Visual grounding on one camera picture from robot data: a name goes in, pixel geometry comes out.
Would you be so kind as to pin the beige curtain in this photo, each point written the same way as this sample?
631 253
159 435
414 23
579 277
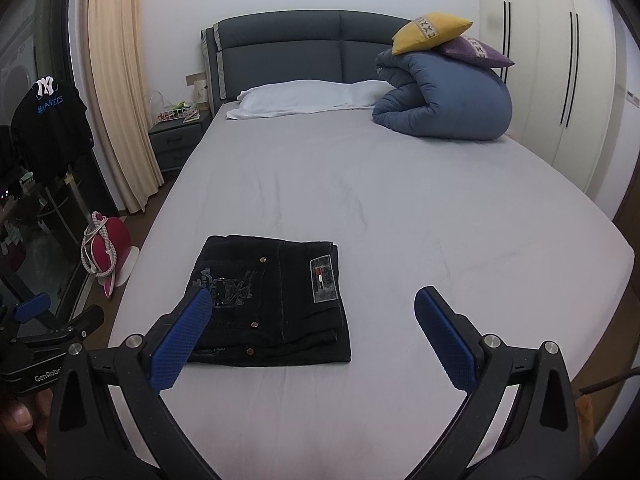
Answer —
120 85

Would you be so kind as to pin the black denim pants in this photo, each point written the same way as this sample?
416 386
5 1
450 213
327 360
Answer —
280 310

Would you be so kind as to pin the person's left hand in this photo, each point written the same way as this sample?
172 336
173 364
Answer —
20 417

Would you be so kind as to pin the black printed t-shirt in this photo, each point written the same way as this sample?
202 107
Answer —
50 130

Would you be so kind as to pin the grey upholstered headboard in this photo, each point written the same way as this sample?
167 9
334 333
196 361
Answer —
300 50

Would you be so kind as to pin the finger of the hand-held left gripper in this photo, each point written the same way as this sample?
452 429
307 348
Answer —
32 310

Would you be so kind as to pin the grey nightstand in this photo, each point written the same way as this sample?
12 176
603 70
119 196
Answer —
175 145

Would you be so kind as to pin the bed with white sheet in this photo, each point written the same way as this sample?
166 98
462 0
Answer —
400 210

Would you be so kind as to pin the purple cushion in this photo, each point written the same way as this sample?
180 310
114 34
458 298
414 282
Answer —
480 52

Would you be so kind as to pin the rolled blue duvet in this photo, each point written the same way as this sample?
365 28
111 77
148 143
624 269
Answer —
450 100

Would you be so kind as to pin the yellow cushion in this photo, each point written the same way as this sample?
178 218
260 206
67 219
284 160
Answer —
430 32

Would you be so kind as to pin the white pillow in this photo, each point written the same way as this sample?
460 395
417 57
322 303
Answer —
300 95

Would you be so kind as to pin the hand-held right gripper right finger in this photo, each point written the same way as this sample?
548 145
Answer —
445 340

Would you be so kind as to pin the cream wardrobe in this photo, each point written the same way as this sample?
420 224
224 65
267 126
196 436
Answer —
540 60

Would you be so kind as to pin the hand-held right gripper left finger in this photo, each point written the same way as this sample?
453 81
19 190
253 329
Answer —
182 345

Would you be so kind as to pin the brown paper bag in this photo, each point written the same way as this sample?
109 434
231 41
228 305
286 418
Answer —
199 87

